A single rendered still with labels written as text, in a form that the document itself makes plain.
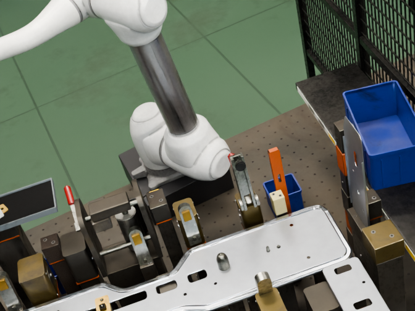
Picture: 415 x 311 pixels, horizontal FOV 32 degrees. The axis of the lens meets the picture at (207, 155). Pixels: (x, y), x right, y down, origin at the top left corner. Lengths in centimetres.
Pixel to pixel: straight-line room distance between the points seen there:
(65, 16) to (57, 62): 312
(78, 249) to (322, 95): 94
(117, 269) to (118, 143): 213
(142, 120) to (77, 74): 256
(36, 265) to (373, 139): 104
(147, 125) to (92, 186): 159
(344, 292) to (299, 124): 111
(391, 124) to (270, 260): 60
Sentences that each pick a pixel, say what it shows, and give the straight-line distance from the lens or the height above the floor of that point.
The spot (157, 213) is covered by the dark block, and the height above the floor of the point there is 110.
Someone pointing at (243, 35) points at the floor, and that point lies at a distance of 482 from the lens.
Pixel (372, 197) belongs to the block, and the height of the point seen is 108.
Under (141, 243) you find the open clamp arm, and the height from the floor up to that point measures 106.
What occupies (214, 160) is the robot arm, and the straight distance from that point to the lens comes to 227.
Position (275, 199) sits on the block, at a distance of 201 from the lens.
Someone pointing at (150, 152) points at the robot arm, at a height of 97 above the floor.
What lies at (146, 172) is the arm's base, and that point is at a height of 84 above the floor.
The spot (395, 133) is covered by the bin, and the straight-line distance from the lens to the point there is 221.
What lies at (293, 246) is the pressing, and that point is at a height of 100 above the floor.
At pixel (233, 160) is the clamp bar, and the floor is 121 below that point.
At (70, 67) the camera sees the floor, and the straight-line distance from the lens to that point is 503.
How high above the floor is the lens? 245
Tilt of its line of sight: 39 degrees down
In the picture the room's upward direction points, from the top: 16 degrees counter-clockwise
